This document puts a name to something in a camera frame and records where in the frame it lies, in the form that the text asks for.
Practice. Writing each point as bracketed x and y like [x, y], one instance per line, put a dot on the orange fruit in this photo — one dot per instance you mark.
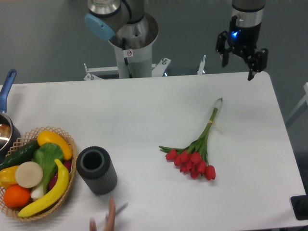
[16, 196]

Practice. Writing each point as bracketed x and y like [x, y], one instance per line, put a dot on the blurred human hand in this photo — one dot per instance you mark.
[109, 222]

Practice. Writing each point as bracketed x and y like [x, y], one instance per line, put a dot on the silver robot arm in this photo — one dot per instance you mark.
[250, 12]

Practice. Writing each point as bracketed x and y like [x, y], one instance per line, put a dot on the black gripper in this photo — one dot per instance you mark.
[243, 41]

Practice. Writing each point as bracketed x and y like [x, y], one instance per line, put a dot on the green bok choy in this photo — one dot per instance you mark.
[45, 156]

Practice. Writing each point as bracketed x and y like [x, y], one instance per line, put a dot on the blue handled saucepan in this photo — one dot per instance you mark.
[8, 132]

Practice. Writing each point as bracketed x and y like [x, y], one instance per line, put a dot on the yellow banana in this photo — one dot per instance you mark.
[52, 196]

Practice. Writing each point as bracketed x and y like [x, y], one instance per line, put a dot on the green cucumber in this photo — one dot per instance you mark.
[20, 156]

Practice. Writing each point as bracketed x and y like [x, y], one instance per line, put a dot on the yellow squash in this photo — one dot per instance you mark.
[48, 136]

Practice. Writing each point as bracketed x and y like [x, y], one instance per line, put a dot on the beige round disc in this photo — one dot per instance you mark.
[29, 174]

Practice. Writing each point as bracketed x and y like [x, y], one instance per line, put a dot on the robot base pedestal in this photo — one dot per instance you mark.
[131, 31]

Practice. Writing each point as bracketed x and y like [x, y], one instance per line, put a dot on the red tulip bouquet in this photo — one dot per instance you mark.
[193, 159]

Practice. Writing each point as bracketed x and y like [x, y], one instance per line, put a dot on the woven wicker basket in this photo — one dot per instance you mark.
[20, 142]

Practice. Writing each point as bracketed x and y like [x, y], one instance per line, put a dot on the yellow bell pepper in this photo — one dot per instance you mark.
[7, 176]

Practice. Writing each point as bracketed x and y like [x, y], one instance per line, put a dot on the dark grey ribbed vase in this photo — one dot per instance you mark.
[95, 166]

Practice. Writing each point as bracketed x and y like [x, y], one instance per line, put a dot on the black device at edge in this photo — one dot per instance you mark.
[300, 206]

